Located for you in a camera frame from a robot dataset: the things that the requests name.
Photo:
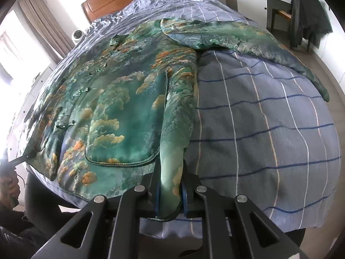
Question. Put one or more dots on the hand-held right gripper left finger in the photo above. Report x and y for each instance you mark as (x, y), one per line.
(155, 194)

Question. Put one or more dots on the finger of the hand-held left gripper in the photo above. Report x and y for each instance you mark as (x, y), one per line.
(23, 160)

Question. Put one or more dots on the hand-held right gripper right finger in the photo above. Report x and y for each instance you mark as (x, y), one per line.
(185, 195)

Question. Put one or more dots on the green printed jacket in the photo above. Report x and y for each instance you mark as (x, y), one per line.
(121, 99)

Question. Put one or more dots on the dark clothes on chair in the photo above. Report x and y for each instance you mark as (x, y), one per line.
(310, 13)

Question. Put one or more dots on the person's left hand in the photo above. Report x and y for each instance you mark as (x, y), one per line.
(9, 190)

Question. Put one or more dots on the person's dark clothing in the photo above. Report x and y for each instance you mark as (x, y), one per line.
(45, 194)

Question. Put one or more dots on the blue checked bed cover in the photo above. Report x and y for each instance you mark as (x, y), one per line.
(256, 140)

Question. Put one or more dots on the window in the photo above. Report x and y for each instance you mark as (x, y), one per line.
(8, 45)

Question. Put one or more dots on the white round device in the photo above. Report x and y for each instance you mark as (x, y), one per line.
(77, 35)

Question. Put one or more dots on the beige curtain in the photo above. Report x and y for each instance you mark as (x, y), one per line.
(45, 24)

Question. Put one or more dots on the wooden headboard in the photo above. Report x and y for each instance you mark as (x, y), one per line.
(107, 5)

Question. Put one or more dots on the wooden chair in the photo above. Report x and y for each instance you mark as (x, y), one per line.
(280, 14)

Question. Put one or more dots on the white desk cabinet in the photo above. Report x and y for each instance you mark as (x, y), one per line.
(250, 0)

